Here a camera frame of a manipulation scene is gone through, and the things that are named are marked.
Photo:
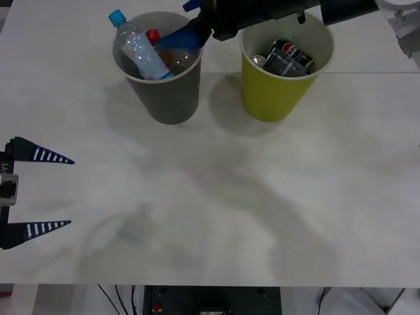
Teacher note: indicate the yellow-green plastic bin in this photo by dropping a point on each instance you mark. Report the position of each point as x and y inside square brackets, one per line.
[272, 98]

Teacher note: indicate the black can with round logo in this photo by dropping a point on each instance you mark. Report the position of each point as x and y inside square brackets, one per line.
[292, 49]

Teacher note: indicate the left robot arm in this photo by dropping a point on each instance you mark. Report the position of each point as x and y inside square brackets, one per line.
[8, 188]

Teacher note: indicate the red cap orange drink bottle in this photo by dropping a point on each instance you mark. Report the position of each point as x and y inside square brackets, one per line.
[152, 35]

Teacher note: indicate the black can with white print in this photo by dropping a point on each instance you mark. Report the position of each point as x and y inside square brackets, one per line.
[282, 64]

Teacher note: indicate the black robot torso base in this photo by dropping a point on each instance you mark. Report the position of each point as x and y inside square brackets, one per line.
[210, 300]

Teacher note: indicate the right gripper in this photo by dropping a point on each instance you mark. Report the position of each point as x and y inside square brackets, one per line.
[229, 18]

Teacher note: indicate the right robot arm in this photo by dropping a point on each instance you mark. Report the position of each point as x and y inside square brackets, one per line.
[344, 10]

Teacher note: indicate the purple cap clear bottle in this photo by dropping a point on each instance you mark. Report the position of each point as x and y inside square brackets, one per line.
[183, 60]

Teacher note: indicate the blue cap clear bottle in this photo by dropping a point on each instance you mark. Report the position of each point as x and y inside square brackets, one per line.
[141, 49]

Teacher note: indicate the grey plastic bin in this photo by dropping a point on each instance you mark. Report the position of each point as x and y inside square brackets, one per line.
[170, 98]

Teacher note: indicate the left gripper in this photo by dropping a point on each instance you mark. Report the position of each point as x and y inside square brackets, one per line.
[8, 160]

